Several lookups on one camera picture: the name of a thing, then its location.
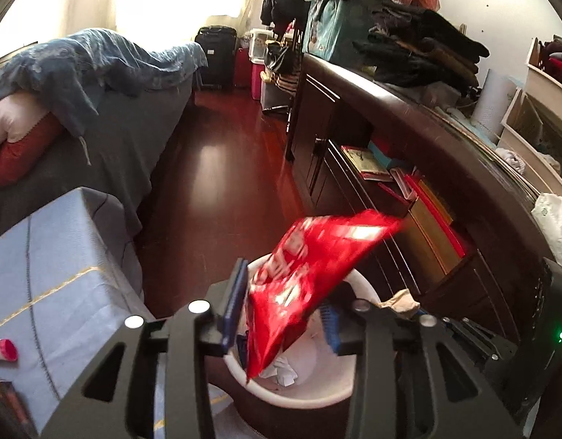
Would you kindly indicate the green cover book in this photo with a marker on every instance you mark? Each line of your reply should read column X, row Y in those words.
column 365, row 162

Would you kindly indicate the white plastic basin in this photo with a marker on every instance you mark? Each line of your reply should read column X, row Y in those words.
column 308, row 393

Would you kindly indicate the dark wooden dresser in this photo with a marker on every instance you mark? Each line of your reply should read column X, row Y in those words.
column 399, row 105

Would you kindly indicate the dark box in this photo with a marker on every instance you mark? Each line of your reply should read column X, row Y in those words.
column 6, row 411

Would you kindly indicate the red snack bag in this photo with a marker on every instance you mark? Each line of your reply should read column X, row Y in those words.
column 308, row 265

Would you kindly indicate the crumpled brown paper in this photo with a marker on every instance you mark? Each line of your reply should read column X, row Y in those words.
column 402, row 304

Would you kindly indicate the white plastic bag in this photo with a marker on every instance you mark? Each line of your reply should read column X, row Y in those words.
column 555, row 224

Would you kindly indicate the red suitcase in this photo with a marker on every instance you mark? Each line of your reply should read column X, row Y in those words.
column 243, row 66

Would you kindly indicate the black handbag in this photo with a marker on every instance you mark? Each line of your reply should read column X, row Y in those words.
column 281, row 57

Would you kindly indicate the blue tablecloth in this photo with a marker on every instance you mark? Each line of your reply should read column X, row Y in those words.
column 57, row 256

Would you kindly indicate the row of red books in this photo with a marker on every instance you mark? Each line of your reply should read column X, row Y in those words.
column 438, row 219

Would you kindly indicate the pile of dark folded clothes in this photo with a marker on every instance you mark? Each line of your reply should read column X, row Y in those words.
column 422, row 45

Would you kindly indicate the pink storage box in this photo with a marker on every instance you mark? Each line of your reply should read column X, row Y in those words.
column 258, row 80

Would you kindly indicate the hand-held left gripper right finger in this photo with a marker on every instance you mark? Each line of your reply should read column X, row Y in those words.
column 332, row 329

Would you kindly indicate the white cylinder appliance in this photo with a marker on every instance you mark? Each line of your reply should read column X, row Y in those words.
column 493, row 100

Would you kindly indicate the blue patterned blanket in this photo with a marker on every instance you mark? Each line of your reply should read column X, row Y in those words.
column 102, row 59

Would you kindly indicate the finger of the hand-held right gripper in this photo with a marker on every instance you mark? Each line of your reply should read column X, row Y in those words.
column 477, row 338

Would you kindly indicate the striped bag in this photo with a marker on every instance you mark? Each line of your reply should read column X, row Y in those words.
column 287, row 84

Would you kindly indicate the white storage box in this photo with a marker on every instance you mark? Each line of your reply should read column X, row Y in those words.
column 260, row 43

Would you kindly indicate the grey bed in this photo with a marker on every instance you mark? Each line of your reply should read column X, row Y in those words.
column 121, row 146

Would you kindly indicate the teal printed bag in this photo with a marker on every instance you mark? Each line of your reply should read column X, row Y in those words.
column 335, row 32

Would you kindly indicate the red-capped small tube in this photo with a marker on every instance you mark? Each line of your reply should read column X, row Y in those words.
column 4, row 350

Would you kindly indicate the red quilt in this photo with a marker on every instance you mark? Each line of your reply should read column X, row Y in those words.
column 15, row 155

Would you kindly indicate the white wooden shelf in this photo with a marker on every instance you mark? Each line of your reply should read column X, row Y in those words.
column 546, row 87

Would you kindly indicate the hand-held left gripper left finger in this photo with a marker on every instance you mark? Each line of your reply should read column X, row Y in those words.
column 233, row 306

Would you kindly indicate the teal box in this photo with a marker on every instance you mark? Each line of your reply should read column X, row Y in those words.
column 386, row 153

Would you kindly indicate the black suitcase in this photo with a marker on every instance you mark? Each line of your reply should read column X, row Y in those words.
column 215, row 55

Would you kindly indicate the crumpled white paper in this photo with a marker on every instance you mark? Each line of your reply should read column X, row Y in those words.
column 281, row 370

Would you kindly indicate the pale pink quilt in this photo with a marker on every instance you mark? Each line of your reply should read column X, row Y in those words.
column 11, row 119

